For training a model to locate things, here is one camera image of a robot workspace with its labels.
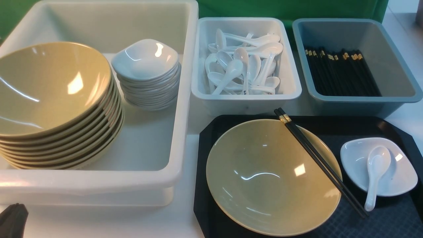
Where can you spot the beige noodle bowl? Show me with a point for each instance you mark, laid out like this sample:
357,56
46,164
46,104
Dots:
263,179

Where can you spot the black serving tray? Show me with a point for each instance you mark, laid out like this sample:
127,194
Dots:
394,217

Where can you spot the stack of white dishes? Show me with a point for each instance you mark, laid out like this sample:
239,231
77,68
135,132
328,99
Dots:
156,96

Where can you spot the small white plastic bin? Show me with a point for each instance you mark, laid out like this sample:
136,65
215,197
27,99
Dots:
285,69

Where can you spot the large white plastic tub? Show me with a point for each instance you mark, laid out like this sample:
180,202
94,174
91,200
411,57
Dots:
143,164

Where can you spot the grey-blue plastic bin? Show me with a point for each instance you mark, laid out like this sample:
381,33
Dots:
392,75

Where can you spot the pile of white spoons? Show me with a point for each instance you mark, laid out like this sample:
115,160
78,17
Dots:
243,65

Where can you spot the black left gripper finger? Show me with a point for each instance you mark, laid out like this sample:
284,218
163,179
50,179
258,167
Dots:
13,220

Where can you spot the stack of beige bowls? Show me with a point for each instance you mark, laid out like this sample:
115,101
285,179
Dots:
71,144

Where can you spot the top stacked white dish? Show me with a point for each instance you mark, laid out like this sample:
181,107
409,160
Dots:
144,60

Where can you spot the black chopstick gold band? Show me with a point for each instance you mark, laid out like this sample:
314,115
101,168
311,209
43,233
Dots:
327,165

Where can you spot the green backdrop cloth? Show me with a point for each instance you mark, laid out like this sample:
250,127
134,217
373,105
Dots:
289,10

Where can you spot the white ceramic soup spoon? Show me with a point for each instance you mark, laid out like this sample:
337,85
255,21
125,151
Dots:
378,162

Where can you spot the white square sauce dish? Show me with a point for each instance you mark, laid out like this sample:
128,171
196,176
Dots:
398,179

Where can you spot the top stacked beige bowl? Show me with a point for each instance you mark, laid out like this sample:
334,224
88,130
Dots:
46,86

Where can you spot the pile of black chopsticks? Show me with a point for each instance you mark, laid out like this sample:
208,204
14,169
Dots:
342,73

